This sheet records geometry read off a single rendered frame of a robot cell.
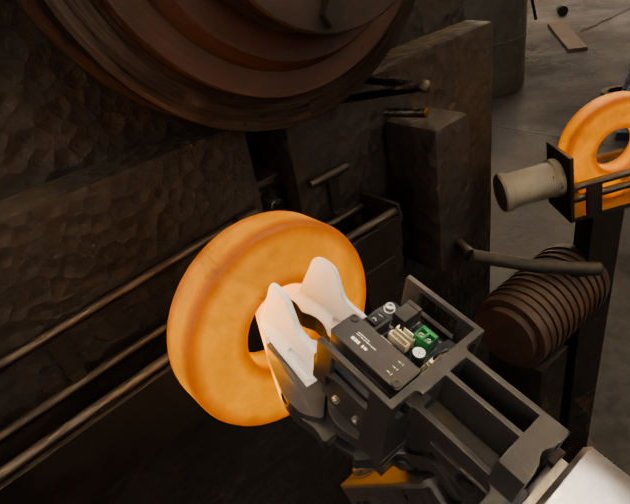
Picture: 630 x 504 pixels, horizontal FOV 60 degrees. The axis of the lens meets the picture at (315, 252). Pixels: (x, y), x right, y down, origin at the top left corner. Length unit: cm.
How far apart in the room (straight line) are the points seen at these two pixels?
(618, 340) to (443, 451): 137
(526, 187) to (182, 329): 62
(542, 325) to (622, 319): 86
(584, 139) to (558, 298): 24
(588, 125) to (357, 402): 67
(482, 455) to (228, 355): 17
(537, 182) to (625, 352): 83
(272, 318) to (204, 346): 5
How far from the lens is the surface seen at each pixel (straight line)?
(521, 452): 26
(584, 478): 28
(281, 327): 34
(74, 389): 65
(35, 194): 63
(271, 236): 35
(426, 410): 28
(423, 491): 31
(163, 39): 49
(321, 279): 35
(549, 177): 87
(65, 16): 48
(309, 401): 33
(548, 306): 89
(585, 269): 91
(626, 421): 146
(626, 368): 158
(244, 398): 40
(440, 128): 77
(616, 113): 89
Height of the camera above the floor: 107
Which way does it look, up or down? 32 degrees down
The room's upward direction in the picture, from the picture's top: 11 degrees counter-clockwise
